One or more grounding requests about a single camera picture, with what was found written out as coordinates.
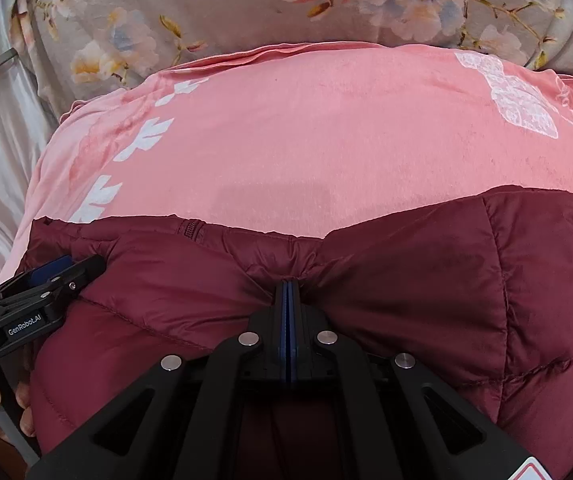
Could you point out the grey floral bed sheet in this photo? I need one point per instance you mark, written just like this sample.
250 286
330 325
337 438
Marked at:
191 0

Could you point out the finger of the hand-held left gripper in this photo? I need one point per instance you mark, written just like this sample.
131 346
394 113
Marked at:
49 267
84 267

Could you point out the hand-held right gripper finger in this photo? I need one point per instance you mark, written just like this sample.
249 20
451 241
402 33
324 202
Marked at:
283 320
294 320

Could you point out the pink patterned blanket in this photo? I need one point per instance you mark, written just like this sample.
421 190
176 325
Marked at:
316 135

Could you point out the maroon quilted down jacket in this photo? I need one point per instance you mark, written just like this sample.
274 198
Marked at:
416 285

